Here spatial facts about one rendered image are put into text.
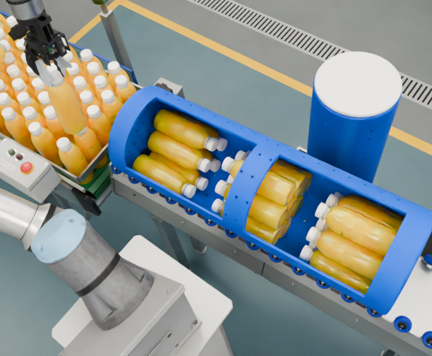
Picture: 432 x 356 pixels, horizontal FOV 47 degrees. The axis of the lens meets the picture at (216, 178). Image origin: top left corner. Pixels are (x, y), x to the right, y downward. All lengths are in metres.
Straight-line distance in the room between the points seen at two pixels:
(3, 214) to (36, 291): 1.56
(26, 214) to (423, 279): 1.05
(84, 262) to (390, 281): 0.67
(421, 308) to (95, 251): 0.89
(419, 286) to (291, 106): 1.70
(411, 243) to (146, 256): 0.63
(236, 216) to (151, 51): 2.22
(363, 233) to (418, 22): 2.43
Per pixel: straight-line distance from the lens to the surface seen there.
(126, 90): 1.71
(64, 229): 1.01
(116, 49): 2.06
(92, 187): 1.73
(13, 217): 1.15
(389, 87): 1.71
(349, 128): 1.66
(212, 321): 1.20
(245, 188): 1.25
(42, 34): 1.27
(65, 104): 1.44
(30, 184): 1.56
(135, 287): 1.04
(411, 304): 1.48
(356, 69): 1.74
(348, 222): 1.25
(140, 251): 1.29
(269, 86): 3.05
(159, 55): 3.34
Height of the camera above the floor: 2.30
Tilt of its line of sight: 59 degrees down
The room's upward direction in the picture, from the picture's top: 12 degrees counter-clockwise
